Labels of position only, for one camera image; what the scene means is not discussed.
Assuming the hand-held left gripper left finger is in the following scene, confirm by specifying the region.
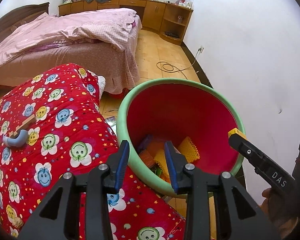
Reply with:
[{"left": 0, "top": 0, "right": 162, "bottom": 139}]
[{"left": 17, "top": 140, "right": 130, "bottom": 240}]

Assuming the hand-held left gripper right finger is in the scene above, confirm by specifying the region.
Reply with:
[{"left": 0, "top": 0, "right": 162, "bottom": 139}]
[{"left": 164, "top": 141, "right": 282, "bottom": 240}]

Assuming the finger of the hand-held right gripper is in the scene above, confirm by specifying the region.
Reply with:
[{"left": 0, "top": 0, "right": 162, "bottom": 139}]
[{"left": 228, "top": 133, "right": 268, "bottom": 167}]

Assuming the small yellow box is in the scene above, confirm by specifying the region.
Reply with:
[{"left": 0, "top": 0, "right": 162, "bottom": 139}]
[{"left": 227, "top": 129, "right": 243, "bottom": 138}]

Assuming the orange cardboard box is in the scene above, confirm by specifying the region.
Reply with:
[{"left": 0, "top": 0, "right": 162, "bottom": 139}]
[{"left": 139, "top": 151, "right": 157, "bottom": 168}]

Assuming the purple packet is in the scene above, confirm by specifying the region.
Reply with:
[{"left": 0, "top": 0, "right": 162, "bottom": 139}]
[{"left": 137, "top": 134, "right": 154, "bottom": 153}]

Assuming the green rimmed red bin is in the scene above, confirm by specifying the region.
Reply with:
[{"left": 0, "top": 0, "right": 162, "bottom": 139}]
[{"left": 116, "top": 78, "right": 247, "bottom": 198}]

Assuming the person's right hand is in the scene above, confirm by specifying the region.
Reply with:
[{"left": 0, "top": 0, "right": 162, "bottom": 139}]
[{"left": 261, "top": 186, "right": 299, "bottom": 230}]

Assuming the clear plastic wrapper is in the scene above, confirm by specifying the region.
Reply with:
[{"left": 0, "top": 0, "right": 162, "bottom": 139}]
[{"left": 106, "top": 116, "right": 118, "bottom": 137}]

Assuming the red flower printed blanket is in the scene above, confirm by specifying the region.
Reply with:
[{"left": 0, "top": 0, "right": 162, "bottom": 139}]
[{"left": 0, "top": 63, "right": 187, "bottom": 240}]

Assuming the white fluffy cloth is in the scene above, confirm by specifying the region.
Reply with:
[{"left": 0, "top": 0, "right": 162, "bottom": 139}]
[{"left": 97, "top": 76, "right": 106, "bottom": 99}]

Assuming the blue bent tube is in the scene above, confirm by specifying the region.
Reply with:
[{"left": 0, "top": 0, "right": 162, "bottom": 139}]
[{"left": 3, "top": 129, "right": 28, "bottom": 147}]

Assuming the wooden stick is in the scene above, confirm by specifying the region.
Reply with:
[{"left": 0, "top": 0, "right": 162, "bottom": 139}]
[{"left": 11, "top": 114, "right": 37, "bottom": 135}]

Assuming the walnut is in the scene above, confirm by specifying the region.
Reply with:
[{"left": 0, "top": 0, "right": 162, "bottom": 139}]
[{"left": 12, "top": 216, "right": 24, "bottom": 228}]

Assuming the bed with pink bedding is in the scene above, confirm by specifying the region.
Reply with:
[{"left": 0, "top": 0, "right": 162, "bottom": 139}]
[{"left": 0, "top": 15, "right": 143, "bottom": 95}]

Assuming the pink duvet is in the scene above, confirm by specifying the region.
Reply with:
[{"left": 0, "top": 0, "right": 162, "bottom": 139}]
[{"left": 0, "top": 7, "right": 138, "bottom": 70}]

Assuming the wooden desk cabinet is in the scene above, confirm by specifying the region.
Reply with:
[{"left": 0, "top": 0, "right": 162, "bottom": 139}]
[{"left": 58, "top": 0, "right": 194, "bottom": 46}]

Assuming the dark wooden headboard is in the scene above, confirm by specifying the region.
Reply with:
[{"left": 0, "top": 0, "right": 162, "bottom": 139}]
[{"left": 0, "top": 2, "right": 50, "bottom": 40}]

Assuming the black floor cable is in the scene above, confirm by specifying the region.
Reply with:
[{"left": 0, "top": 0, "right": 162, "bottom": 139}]
[{"left": 157, "top": 49, "right": 203, "bottom": 73}]

